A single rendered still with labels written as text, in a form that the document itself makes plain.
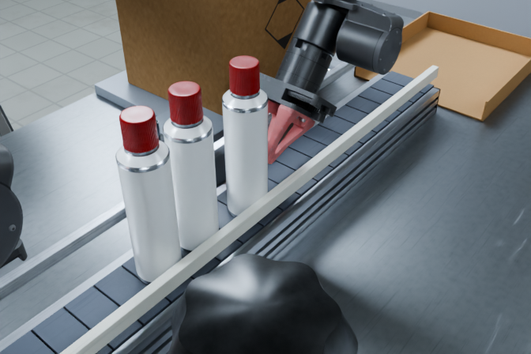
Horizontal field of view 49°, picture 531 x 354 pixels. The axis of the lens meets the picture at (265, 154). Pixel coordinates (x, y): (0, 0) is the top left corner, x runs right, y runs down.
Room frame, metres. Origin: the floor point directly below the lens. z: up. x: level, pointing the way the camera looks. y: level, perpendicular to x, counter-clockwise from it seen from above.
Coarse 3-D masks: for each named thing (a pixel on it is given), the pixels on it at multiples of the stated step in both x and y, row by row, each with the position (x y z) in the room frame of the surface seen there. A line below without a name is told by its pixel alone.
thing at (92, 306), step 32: (384, 96) 0.85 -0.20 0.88; (416, 96) 0.85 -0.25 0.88; (320, 128) 0.75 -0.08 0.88; (288, 160) 0.67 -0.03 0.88; (224, 192) 0.60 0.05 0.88; (224, 224) 0.54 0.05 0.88; (256, 224) 0.54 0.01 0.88; (224, 256) 0.48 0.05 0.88; (96, 288) 0.44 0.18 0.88; (128, 288) 0.44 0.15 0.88; (64, 320) 0.39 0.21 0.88; (96, 320) 0.39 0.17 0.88; (0, 352) 0.35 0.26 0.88; (32, 352) 0.35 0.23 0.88; (96, 352) 0.35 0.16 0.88
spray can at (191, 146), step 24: (168, 96) 0.51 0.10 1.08; (192, 96) 0.50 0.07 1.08; (168, 120) 0.51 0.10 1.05; (192, 120) 0.50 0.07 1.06; (168, 144) 0.49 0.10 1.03; (192, 144) 0.49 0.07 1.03; (192, 168) 0.49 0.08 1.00; (192, 192) 0.49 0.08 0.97; (216, 192) 0.51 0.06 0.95; (192, 216) 0.49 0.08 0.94; (216, 216) 0.50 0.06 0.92; (192, 240) 0.49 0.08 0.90
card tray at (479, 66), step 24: (408, 24) 1.17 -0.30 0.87; (432, 24) 1.23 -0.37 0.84; (456, 24) 1.20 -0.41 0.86; (480, 24) 1.17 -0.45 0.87; (408, 48) 1.13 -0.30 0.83; (432, 48) 1.13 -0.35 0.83; (456, 48) 1.13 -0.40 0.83; (480, 48) 1.13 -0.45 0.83; (504, 48) 1.13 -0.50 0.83; (528, 48) 1.10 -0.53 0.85; (360, 72) 1.02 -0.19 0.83; (408, 72) 1.02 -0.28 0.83; (456, 72) 1.02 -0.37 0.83; (480, 72) 1.02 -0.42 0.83; (504, 72) 1.02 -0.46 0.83; (528, 72) 1.01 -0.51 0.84; (456, 96) 0.93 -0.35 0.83; (480, 96) 0.93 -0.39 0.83; (504, 96) 0.92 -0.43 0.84; (480, 120) 0.85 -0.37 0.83
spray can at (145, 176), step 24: (120, 120) 0.46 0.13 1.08; (144, 120) 0.45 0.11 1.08; (144, 144) 0.45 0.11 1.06; (120, 168) 0.45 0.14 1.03; (144, 168) 0.44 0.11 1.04; (168, 168) 0.46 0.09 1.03; (144, 192) 0.44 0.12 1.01; (168, 192) 0.45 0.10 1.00; (144, 216) 0.44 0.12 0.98; (168, 216) 0.45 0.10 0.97; (144, 240) 0.44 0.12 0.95; (168, 240) 0.45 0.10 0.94; (144, 264) 0.44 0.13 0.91; (168, 264) 0.44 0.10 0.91
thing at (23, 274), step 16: (112, 208) 0.47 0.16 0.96; (96, 224) 0.45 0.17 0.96; (112, 224) 0.46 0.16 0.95; (64, 240) 0.42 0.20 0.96; (80, 240) 0.43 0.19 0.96; (48, 256) 0.40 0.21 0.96; (64, 256) 0.41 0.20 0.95; (16, 272) 0.38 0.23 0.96; (32, 272) 0.39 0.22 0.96; (0, 288) 0.36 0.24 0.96; (16, 288) 0.37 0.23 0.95
